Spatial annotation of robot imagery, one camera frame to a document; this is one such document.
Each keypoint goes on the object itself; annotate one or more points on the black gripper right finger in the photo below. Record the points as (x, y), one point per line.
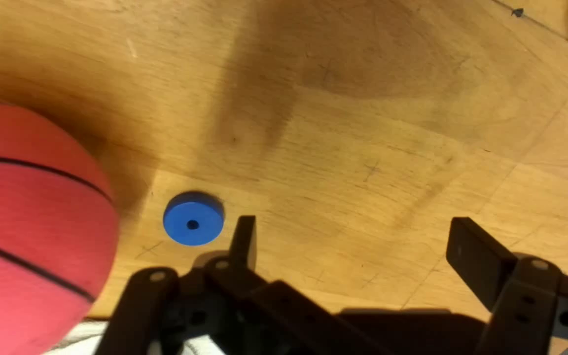
(483, 263)

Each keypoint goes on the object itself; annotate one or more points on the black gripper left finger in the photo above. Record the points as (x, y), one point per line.
(246, 240)

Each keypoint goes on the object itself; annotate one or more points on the red rubber basketball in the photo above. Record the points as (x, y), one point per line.
(29, 230)

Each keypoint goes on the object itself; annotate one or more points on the blue disc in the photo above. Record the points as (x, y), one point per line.
(179, 220)

